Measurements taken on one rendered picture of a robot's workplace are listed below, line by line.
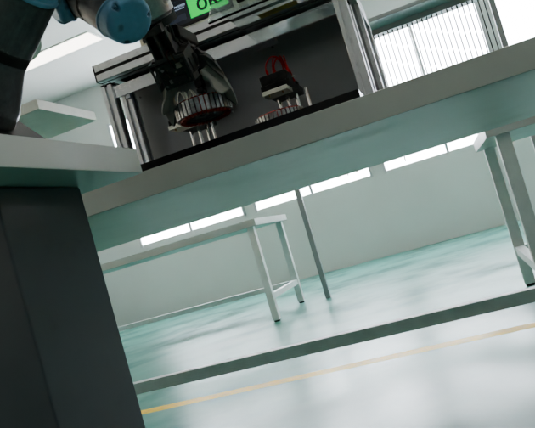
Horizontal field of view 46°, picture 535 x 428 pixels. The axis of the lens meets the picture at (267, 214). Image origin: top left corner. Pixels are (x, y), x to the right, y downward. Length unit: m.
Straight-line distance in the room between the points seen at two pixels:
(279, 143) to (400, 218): 6.68
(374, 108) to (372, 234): 6.74
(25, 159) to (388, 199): 7.14
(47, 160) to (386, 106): 0.58
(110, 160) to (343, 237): 7.02
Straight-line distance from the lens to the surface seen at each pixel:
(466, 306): 2.05
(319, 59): 1.67
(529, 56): 1.12
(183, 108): 1.21
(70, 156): 0.85
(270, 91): 1.44
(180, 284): 8.57
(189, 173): 1.19
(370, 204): 7.81
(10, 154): 0.76
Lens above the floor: 0.55
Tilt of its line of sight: 3 degrees up
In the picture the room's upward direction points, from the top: 16 degrees counter-clockwise
